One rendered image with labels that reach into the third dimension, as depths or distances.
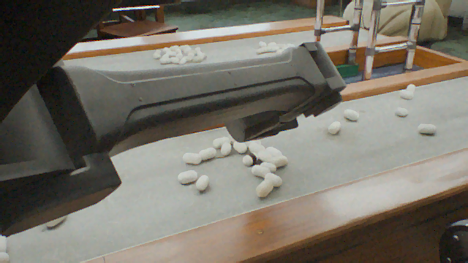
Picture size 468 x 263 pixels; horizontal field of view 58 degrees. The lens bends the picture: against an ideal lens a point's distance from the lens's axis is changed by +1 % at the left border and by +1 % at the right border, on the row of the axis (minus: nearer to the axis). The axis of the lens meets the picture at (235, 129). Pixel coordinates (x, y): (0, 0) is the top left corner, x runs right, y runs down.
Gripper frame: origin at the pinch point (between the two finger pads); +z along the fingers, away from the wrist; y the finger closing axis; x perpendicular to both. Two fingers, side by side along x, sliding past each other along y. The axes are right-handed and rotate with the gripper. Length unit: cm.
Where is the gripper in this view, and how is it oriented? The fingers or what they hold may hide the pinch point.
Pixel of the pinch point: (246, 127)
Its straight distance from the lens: 76.3
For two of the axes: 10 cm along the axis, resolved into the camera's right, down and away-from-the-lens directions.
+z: -3.4, 2.4, 9.1
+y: -9.0, 1.9, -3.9
